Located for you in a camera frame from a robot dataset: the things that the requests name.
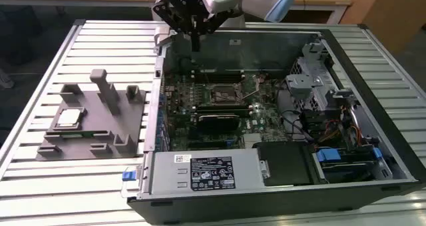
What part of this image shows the silver CPU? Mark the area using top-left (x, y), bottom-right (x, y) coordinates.
top-left (54, 108), bottom-right (82, 128)

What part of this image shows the CPU socket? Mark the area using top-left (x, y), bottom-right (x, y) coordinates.
top-left (206, 83), bottom-right (242, 106)

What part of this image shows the wooden desk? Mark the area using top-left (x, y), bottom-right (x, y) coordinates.
top-left (0, 0), bottom-right (353, 24)

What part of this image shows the metal disk bay cage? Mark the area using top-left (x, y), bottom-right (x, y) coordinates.
top-left (285, 42), bottom-right (336, 112)

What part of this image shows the black graphics card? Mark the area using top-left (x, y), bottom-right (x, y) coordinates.
top-left (196, 114), bottom-right (238, 135)

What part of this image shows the black office chair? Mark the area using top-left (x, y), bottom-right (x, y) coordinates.
top-left (0, 5), bottom-right (43, 67)

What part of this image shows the green motherboard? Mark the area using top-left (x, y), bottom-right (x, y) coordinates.
top-left (160, 70), bottom-right (287, 152)

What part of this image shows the black expansion slot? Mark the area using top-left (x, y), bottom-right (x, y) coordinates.
top-left (188, 140), bottom-right (226, 149)

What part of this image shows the silver finned heatsink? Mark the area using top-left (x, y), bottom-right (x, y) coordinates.
top-left (242, 133), bottom-right (264, 148)

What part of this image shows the grey parts rack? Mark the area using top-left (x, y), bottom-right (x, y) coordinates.
top-left (34, 68), bottom-right (146, 162)

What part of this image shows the green RAM stick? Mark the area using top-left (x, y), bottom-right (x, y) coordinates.
top-left (58, 131), bottom-right (97, 139)

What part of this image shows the wooden cabinet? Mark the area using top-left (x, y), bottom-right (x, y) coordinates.
top-left (340, 0), bottom-right (426, 54)

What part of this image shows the silver power supply unit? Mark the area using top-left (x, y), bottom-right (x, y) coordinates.
top-left (148, 150), bottom-right (265, 196)

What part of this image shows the black plastic drive shroud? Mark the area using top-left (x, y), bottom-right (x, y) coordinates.
top-left (256, 141), bottom-right (321, 187)

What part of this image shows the blue disk carrier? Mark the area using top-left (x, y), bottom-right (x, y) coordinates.
top-left (315, 148), bottom-right (340, 163)

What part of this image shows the black PC case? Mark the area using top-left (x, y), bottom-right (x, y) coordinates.
top-left (125, 23), bottom-right (426, 225)

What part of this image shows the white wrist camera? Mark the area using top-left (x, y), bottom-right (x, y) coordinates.
top-left (196, 0), bottom-right (245, 14)

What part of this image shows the silver metal bracket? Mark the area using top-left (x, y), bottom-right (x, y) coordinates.
top-left (284, 73), bottom-right (324, 101)

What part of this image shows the orange wire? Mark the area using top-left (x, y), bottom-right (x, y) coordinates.
top-left (351, 125), bottom-right (364, 145)

